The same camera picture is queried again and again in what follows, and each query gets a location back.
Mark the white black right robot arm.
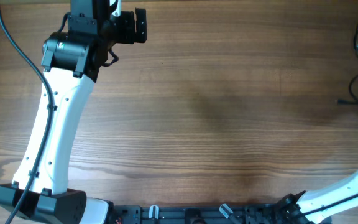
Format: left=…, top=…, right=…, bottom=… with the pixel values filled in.
left=272, top=170, right=358, bottom=224

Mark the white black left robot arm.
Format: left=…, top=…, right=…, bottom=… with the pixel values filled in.
left=0, top=1, right=147, bottom=223

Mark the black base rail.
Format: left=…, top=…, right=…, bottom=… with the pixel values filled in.
left=115, top=204, right=310, bottom=224

